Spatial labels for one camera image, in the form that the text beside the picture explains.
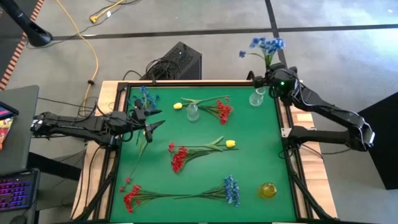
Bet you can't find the black computer mouse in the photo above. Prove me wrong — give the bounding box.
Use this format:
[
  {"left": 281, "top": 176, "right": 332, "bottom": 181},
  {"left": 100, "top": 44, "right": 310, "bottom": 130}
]
[{"left": 8, "top": 214, "right": 29, "bottom": 224}]

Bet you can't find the black stand pole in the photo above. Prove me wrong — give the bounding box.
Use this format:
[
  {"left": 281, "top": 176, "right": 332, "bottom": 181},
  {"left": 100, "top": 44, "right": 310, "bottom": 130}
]
[{"left": 0, "top": 0, "right": 53, "bottom": 47}]

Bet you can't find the yellow glass vase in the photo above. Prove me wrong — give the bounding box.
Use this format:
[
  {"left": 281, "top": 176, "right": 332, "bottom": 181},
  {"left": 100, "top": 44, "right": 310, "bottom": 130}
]
[{"left": 257, "top": 182, "right": 278, "bottom": 200}]

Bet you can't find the backlit rainbow keyboard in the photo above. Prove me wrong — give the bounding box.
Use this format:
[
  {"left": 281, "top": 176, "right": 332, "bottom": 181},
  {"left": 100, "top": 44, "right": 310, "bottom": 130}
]
[{"left": 0, "top": 169, "right": 40, "bottom": 212}]

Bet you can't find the long green stem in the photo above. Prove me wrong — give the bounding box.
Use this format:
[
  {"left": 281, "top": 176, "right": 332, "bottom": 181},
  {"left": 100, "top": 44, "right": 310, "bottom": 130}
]
[{"left": 119, "top": 176, "right": 195, "bottom": 215}]

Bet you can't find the yellow artificial tulip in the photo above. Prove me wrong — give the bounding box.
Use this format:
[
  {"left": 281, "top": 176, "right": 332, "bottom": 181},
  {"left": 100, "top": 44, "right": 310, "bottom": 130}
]
[
  {"left": 127, "top": 129, "right": 150, "bottom": 181},
  {"left": 172, "top": 95, "right": 230, "bottom": 111},
  {"left": 174, "top": 135, "right": 239, "bottom": 152}
]

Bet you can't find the black computer tower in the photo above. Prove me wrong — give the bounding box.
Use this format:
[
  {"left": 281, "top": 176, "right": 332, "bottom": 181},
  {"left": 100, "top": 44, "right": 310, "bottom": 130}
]
[{"left": 161, "top": 41, "right": 203, "bottom": 81}]

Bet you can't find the orange striped floor mat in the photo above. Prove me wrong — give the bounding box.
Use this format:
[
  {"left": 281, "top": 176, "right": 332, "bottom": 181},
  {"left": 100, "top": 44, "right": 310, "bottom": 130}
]
[{"left": 0, "top": 0, "right": 46, "bottom": 91}]

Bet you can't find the clear ribbed glass vase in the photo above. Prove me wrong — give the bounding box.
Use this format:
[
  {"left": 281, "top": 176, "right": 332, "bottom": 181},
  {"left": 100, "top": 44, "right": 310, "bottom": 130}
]
[{"left": 185, "top": 102, "right": 200, "bottom": 122}]

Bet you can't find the black aluminium table frame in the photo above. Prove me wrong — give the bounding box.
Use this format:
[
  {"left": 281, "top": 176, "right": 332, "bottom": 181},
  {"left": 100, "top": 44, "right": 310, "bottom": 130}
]
[{"left": 70, "top": 80, "right": 343, "bottom": 224}]

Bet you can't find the dark tablet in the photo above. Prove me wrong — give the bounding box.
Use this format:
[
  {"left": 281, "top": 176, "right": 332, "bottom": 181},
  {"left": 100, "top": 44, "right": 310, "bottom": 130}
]
[{"left": 0, "top": 101, "right": 19, "bottom": 121}]

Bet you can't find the grey side desk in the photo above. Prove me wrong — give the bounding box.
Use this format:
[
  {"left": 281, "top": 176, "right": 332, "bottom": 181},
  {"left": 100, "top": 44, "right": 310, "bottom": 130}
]
[{"left": 0, "top": 85, "right": 40, "bottom": 177}]

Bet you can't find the black cable bundle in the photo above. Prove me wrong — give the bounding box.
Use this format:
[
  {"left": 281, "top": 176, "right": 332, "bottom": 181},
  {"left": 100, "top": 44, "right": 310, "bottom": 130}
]
[{"left": 123, "top": 57, "right": 181, "bottom": 82}]

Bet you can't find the black box panel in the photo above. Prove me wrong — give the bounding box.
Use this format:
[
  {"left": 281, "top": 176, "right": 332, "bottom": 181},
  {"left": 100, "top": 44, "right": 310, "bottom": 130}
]
[{"left": 351, "top": 91, "right": 398, "bottom": 190}]

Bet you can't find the colourful snack bag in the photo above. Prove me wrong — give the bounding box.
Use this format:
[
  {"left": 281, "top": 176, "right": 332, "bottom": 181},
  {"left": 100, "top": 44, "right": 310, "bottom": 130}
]
[{"left": 0, "top": 117, "right": 15, "bottom": 150}]

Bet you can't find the yellow extension cord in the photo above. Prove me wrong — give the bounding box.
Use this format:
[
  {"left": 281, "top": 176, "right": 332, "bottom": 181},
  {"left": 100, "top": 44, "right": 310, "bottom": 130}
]
[{"left": 55, "top": 0, "right": 125, "bottom": 110}]

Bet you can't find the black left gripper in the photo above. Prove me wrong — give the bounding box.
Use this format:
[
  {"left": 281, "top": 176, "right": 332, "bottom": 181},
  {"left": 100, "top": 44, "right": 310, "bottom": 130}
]
[{"left": 107, "top": 99, "right": 166, "bottom": 143}]

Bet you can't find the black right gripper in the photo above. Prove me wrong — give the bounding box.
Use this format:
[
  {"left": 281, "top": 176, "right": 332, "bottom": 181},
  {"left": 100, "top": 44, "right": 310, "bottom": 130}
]
[{"left": 253, "top": 62, "right": 301, "bottom": 100}]

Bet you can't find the red artificial flower bunch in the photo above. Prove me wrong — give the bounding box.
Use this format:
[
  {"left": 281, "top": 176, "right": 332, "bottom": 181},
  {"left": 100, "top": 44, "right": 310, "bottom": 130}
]
[
  {"left": 197, "top": 96, "right": 234, "bottom": 126},
  {"left": 167, "top": 141, "right": 239, "bottom": 174}
]

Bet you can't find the clear round glass vase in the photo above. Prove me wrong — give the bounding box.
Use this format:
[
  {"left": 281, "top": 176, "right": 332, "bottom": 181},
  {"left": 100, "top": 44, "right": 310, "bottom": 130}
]
[{"left": 248, "top": 86, "right": 267, "bottom": 108}]

